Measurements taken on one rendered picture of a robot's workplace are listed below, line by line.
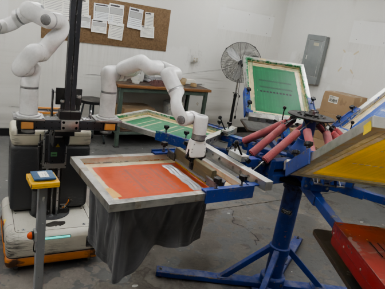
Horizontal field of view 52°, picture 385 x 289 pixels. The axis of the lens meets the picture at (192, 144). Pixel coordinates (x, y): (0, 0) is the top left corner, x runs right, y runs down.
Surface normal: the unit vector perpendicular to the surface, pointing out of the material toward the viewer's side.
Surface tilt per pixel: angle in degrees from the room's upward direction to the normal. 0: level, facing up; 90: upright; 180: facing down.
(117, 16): 88
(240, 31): 90
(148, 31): 86
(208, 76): 90
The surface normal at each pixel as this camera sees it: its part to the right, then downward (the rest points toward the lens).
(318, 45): -0.84, 0.03
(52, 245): 0.45, 0.32
